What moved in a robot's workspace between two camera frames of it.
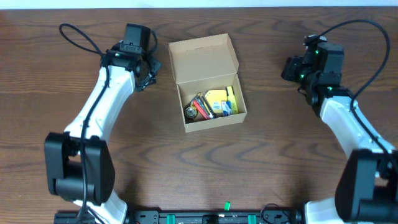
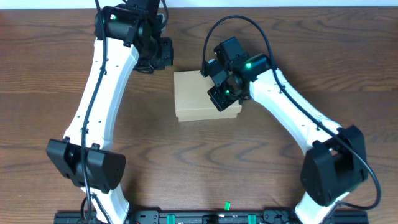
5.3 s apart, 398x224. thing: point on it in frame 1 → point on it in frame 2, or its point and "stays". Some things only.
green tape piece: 227,206 stays
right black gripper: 290,63 → 219,102
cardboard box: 206,64 → 192,101
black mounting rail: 191,216 stays
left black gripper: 145,78 → 164,55
